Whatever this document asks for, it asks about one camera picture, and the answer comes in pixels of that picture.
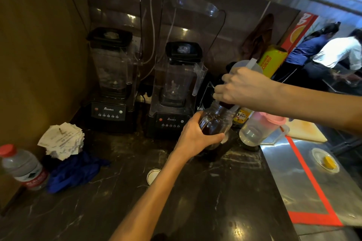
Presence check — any person's right hand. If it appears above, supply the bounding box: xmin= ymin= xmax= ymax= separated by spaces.
xmin=213 ymin=66 xmax=279 ymax=106

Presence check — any person's left hand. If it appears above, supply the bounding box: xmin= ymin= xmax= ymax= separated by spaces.
xmin=173 ymin=111 xmax=226 ymax=160

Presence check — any glass jar with dark liquid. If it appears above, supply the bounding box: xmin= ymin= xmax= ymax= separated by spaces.
xmin=198 ymin=102 xmax=236 ymax=150

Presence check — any person's right forearm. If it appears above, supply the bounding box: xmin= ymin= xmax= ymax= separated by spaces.
xmin=276 ymin=81 xmax=362 ymax=136

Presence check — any person's left forearm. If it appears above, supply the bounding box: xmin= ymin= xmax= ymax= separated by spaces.
xmin=110 ymin=149 xmax=197 ymax=241

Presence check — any dark pitcher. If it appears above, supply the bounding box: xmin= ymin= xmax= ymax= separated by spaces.
xmin=196 ymin=61 xmax=235 ymax=112

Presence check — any yellow label sauce bottle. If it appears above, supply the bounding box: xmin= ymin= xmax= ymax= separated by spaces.
xmin=232 ymin=107 xmax=254 ymax=126

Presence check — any translucent plastic measuring jug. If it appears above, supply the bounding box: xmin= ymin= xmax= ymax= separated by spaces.
xmin=229 ymin=58 xmax=264 ymax=75

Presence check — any clear blender jar black lid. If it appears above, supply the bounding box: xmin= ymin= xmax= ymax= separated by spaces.
xmin=86 ymin=27 xmax=140 ymax=99
xmin=161 ymin=41 xmax=208 ymax=108

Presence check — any clear pitcher with pink lid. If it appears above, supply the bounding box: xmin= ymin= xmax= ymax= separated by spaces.
xmin=239 ymin=111 xmax=291 ymax=147

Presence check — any yellow cling film box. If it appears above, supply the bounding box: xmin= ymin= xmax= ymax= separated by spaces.
xmin=258 ymin=45 xmax=288 ymax=78

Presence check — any brown hanging cloth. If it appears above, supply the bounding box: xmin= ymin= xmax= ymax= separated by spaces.
xmin=241 ymin=13 xmax=275 ymax=62

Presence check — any small white round lid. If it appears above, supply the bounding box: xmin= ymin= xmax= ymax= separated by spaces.
xmin=146 ymin=169 xmax=161 ymax=186

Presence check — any white power socket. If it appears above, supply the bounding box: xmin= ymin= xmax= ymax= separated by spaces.
xmin=136 ymin=92 xmax=153 ymax=105

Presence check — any cream cutting board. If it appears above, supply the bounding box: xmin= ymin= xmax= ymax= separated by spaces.
xmin=284 ymin=118 xmax=328 ymax=144

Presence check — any red sign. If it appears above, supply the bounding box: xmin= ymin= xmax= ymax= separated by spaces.
xmin=280 ymin=12 xmax=318 ymax=52

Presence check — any small white dish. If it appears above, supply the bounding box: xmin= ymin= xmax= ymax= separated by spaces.
xmin=312 ymin=148 xmax=340 ymax=173

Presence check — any yellow fruit piece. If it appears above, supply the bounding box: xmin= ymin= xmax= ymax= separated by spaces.
xmin=324 ymin=156 xmax=337 ymax=170

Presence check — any blue cloth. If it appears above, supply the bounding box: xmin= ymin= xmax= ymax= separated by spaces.
xmin=47 ymin=150 xmax=111 ymax=194

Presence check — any stack of paper receipts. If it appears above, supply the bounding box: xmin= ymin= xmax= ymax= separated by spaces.
xmin=38 ymin=122 xmax=85 ymax=161

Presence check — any plastic water bottle red cap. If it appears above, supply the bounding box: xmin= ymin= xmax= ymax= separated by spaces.
xmin=0 ymin=144 xmax=50 ymax=191

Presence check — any black blender with clear enclosure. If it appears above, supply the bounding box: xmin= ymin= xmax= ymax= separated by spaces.
xmin=64 ymin=0 xmax=143 ymax=134
xmin=146 ymin=0 xmax=227 ymax=140

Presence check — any white cable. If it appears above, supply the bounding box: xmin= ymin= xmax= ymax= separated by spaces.
xmin=140 ymin=0 xmax=179 ymax=81

